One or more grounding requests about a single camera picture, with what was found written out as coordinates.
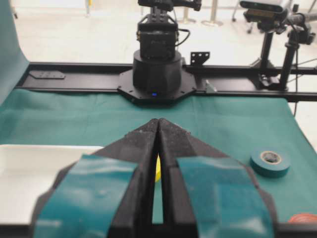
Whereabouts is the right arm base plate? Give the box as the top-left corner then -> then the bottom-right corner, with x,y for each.
117,70 -> 197,104

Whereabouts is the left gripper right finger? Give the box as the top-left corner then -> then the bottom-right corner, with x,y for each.
158,119 -> 277,238

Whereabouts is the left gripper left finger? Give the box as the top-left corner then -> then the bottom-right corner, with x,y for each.
33,119 -> 159,238

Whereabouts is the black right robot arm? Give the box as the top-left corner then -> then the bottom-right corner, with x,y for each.
133,0 -> 202,97

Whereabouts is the black camera on stand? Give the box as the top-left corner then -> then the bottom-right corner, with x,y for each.
239,0 -> 292,33

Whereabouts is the yellow tape roll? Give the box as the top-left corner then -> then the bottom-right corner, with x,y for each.
155,155 -> 161,182

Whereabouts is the green table cloth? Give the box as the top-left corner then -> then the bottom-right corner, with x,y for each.
0,0 -> 317,223

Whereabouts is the teal tape roll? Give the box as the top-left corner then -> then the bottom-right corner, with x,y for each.
250,147 -> 291,178

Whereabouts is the orange tape roll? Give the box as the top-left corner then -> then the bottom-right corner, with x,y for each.
288,213 -> 317,223

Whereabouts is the black mounting rail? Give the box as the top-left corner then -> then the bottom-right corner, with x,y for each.
16,62 -> 317,103

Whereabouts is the white plastic tray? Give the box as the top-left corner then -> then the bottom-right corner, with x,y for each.
0,144 -> 100,225

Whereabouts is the black tripod stand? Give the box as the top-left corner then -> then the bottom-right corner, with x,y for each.
259,13 -> 317,91

